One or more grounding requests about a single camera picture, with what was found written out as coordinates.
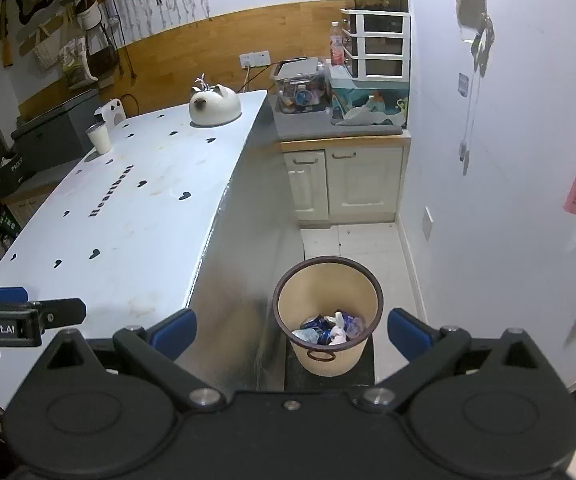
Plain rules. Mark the white drawer organizer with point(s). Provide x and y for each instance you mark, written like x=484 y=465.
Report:
x=375 y=45

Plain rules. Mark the dark hanging bag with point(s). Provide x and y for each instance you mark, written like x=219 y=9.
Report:
x=102 y=57

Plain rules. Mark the small striped ornament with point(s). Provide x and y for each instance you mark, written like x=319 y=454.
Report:
x=201 y=82

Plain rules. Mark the beige waste bin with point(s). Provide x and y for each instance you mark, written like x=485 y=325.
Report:
x=293 y=300

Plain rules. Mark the white wall power outlet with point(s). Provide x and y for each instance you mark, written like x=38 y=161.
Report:
x=255 y=60

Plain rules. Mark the cream two door cabinet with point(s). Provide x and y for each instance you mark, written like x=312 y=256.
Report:
x=363 y=185

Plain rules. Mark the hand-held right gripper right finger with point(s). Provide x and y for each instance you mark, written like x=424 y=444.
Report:
x=410 y=334

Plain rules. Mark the white cat shaped container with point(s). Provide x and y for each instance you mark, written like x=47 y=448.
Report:
x=218 y=110

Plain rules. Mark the low cream cabinet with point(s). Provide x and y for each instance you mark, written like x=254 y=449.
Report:
x=28 y=205

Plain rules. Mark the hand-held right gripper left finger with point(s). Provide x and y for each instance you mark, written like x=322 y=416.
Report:
x=175 y=332

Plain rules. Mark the clear plastic lidded container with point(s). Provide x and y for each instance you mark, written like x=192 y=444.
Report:
x=300 y=87

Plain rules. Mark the teal printed storage box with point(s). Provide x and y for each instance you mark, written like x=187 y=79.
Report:
x=353 y=91

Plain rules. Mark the small white fan heater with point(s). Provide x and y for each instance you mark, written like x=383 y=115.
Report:
x=113 y=112

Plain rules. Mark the black printed box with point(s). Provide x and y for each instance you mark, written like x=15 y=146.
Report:
x=15 y=172

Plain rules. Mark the cream cup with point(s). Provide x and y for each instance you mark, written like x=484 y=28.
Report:
x=100 y=140

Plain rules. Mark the crushed blue soda can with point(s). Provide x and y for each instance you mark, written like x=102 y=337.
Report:
x=328 y=332

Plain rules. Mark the grey counter mat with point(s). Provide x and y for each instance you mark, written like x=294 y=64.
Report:
x=308 y=127

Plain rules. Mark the white tissue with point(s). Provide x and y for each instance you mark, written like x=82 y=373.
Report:
x=339 y=332

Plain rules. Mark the white bag with orange print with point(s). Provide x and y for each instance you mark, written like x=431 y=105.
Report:
x=368 y=116

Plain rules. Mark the white wall socket plate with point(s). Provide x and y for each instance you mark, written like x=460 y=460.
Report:
x=428 y=222

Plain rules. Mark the green plastic crate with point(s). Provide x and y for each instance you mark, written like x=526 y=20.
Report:
x=10 y=227

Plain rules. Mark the white knitted tote bag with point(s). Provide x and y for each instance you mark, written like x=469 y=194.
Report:
x=45 y=52

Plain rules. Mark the water bottle pink label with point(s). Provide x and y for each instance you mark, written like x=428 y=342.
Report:
x=337 y=47

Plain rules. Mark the grey storage box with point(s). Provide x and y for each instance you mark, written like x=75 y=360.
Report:
x=53 y=127

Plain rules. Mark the teal snack wrapper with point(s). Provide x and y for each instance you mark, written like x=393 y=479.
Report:
x=305 y=336

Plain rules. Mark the hanging mesh bag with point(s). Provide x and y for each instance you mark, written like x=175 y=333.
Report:
x=473 y=5

